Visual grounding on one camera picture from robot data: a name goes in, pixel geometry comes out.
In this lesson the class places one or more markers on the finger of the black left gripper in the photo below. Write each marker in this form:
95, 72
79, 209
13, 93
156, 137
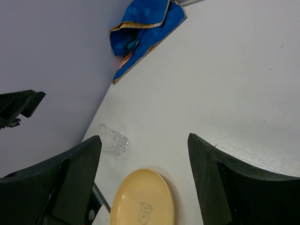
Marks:
18, 103

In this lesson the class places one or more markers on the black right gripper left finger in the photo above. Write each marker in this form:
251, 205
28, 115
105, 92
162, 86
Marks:
56, 191

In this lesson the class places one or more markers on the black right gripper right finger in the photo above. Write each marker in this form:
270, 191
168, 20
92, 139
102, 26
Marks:
233, 192

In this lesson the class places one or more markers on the clear plastic cup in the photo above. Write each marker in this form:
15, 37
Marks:
113, 142

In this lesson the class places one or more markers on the yellow plate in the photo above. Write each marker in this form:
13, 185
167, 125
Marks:
143, 198

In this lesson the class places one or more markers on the blue cartoon placemat cloth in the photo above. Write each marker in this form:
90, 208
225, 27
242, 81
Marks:
145, 24

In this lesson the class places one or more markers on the aluminium table edge rail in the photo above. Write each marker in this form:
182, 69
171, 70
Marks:
187, 2

